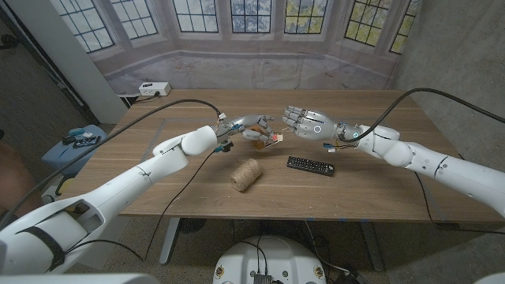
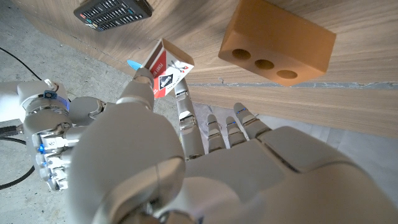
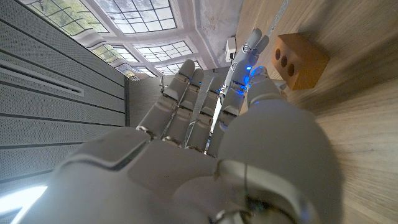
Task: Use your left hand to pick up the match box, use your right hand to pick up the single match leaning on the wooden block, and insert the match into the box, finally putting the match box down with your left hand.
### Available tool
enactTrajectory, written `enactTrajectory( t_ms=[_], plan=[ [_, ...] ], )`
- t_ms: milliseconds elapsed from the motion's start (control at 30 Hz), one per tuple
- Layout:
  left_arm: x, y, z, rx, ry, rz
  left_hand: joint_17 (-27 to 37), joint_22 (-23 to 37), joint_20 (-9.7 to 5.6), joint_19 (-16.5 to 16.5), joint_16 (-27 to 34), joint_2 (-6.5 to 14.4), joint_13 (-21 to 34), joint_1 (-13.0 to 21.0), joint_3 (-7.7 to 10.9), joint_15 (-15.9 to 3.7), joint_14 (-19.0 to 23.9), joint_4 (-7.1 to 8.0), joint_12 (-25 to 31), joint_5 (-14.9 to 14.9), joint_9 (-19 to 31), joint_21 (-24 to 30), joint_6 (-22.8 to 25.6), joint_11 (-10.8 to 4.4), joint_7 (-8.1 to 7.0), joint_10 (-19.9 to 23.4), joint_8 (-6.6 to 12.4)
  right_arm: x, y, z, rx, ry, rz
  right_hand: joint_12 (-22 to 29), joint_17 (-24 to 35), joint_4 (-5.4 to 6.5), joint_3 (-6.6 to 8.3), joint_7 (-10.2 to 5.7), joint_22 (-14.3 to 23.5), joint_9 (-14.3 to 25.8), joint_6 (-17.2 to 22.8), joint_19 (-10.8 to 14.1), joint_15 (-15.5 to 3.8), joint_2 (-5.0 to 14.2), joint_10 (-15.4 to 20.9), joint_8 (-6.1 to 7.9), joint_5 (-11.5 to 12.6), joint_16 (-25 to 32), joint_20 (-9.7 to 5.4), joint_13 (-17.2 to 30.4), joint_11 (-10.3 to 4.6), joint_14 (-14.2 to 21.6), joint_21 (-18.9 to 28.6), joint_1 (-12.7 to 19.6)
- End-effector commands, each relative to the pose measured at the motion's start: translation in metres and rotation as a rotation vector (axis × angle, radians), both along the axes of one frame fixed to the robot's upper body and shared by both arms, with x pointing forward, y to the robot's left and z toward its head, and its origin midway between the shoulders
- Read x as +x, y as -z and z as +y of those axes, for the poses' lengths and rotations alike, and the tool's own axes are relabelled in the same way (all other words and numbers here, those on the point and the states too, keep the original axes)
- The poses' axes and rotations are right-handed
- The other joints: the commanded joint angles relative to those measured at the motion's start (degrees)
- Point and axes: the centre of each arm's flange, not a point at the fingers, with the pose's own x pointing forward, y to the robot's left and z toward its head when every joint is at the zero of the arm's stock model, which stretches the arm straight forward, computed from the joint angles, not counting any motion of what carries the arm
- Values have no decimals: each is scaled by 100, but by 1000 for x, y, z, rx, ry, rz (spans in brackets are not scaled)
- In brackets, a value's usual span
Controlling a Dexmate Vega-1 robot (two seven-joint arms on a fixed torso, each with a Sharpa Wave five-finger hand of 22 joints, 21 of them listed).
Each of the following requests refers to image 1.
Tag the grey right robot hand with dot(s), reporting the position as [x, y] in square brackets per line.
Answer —
[319, 126]

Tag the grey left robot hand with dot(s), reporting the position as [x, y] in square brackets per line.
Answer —
[244, 124]

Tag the red and white match box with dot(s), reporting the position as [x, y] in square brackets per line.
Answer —
[275, 139]

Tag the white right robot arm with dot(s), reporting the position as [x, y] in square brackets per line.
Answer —
[442, 165]

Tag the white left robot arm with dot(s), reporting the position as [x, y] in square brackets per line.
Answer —
[98, 201]

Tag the orange wooden block with holes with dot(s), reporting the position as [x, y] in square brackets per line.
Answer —
[259, 144]

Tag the black remote control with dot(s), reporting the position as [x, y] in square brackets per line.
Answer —
[309, 165]

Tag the jute twine spool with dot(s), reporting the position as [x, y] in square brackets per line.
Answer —
[245, 175]

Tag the printed window backdrop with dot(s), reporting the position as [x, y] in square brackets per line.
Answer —
[252, 71]

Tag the white power strip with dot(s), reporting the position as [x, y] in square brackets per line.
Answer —
[154, 89]

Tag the black round floor fan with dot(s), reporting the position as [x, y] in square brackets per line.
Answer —
[193, 225]

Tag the white table leg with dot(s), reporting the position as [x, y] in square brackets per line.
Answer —
[372, 248]
[169, 240]

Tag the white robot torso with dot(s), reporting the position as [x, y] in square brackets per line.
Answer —
[276, 260]

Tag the small white object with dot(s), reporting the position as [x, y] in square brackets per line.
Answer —
[87, 135]

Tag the black flat device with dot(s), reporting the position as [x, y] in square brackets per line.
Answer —
[87, 142]

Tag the teal small object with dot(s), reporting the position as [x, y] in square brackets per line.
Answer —
[77, 131]

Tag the small black object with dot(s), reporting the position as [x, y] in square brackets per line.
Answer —
[68, 140]

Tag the blue padded stool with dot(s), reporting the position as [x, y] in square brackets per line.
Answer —
[67, 161]

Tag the yellow round object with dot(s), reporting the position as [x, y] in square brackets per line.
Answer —
[66, 186]

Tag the person's bare leg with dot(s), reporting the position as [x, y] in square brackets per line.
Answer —
[16, 177]

